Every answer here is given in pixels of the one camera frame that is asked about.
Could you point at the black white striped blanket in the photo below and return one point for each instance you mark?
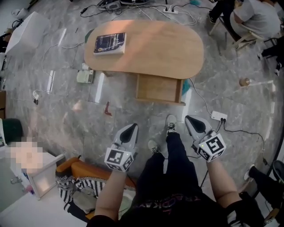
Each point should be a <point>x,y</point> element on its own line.
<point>88,184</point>

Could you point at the wooden drawer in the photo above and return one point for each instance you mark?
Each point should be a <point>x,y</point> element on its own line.
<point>158,88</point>

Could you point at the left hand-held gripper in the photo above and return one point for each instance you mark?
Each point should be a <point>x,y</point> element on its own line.
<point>117,158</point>

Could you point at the large white box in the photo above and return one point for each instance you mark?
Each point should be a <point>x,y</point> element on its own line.
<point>26,35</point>

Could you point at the grey cloth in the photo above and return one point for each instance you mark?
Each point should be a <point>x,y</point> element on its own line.
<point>85,199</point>

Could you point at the wooden coffee table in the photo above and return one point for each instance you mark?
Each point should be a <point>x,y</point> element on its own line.
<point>155,44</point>

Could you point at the teal crumpled cover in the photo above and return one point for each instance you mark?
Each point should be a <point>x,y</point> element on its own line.
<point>186,86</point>

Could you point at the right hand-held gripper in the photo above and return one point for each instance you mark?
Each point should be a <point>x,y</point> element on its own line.
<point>210,147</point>

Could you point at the person's left forearm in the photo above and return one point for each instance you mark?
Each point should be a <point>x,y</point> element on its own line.
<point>108,195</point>

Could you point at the red angled tool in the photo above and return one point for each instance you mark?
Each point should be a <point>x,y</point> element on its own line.
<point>107,110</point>

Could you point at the dark green chair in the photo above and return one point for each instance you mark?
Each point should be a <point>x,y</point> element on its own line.
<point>12,130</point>

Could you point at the white charger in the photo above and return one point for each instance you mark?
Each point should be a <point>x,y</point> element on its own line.
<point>36,95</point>

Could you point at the person's black shirt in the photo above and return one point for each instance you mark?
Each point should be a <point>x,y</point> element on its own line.
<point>177,212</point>

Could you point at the person's black trousers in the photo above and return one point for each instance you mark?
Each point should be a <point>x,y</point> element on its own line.
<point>175,155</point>

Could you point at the dark blue book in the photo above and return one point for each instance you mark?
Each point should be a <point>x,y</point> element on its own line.
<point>109,43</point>

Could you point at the person's right shoe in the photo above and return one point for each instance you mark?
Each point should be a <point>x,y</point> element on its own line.
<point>171,123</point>

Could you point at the person's right forearm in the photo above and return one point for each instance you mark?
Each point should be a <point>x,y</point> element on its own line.
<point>222,184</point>

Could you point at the small white box device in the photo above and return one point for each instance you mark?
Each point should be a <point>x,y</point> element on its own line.
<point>85,76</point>

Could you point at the white cabinet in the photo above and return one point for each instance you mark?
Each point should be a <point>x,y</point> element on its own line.
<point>44,179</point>

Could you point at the green knitted cloth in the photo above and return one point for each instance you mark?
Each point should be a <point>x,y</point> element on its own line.
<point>126,204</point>

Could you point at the brown cardboard box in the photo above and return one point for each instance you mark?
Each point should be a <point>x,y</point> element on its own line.
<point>2,104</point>

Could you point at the white power strip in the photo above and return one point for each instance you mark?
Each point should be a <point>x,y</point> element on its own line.
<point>170,10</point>
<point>218,115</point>

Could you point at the teal cloth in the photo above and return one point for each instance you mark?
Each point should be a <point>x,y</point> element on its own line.
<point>195,1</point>

